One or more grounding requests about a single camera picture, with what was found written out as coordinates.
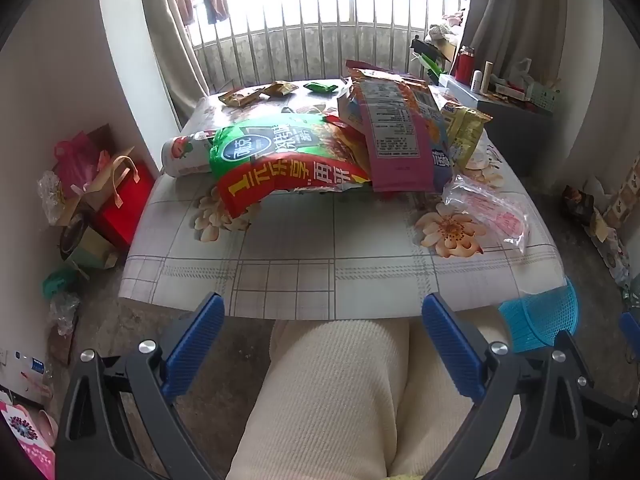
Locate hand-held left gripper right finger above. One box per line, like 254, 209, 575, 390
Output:
421, 292, 594, 480

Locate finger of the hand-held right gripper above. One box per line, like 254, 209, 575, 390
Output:
619, 311, 640, 358
560, 331, 637, 425

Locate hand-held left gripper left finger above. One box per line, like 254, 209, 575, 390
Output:
56, 292, 226, 480

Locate blue plastic basket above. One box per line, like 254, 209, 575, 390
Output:
498, 276, 581, 353

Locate clear wrapper pink print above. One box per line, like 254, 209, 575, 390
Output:
442, 172, 531, 256

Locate blue snack bag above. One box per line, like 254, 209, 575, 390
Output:
425, 100, 458, 173

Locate large green red snack bag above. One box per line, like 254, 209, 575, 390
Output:
209, 114, 373, 219

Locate pink orange snack bag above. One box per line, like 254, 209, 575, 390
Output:
357, 80, 438, 193

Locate yellow snack bag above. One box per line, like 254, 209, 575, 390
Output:
442, 105, 493, 168

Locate person's right leg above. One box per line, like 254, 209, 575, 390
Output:
390, 307, 513, 478

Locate person's leg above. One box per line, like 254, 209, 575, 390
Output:
390, 307, 513, 478
225, 319, 411, 480

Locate person's left leg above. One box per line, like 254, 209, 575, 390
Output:
225, 319, 411, 480

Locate floral plastic tablecloth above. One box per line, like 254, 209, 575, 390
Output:
119, 79, 571, 322

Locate dark snack bag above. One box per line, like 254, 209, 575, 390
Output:
560, 185, 596, 226

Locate patterned cardboard panel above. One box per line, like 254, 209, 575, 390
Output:
600, 152, 640, 231

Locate crumpled clear plastic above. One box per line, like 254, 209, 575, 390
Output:
47, 292, 81, 336

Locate beige gift box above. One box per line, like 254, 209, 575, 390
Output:
60, 212, 118, 271

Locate green plastic bag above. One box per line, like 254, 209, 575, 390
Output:
41, 266, 83, 301

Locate red gift bag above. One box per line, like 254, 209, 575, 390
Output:
95, 160, 156, 251

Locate pink bowl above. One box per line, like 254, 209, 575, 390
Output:
37, 410, 60, 448

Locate white box blue labels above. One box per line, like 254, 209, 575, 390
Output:
0, 345, 53, 406

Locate pink printed box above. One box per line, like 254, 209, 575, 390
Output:
0, 400, 56, 480

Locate clear plastic bag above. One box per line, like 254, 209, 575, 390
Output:
37, 170, 66, 226

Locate pink plastic bag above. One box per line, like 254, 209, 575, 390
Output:
54, 131, 101, 186

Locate grey cabinet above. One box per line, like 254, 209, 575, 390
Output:
440, 75, 556, 176

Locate small green storage basket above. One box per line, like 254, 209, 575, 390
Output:
525, 80, 561, 111

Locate white plastic bag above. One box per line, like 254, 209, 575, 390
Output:
505, 57, 533, 86

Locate red thermos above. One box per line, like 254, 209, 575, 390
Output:
454, 45, 476, 83

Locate green plastic item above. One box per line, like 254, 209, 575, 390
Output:
410, 35, 446, 78

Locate beige curtain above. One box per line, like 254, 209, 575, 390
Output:
137, 0, 211, 126
462, 0, 576, 81

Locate cardboard box with clutter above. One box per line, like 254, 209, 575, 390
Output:
427, 10, 466, 61

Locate metal balcony railing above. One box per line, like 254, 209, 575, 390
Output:
190, 0, 468, 96

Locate kraft paper bag pink handles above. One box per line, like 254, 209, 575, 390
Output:
60, 146, 136, 221

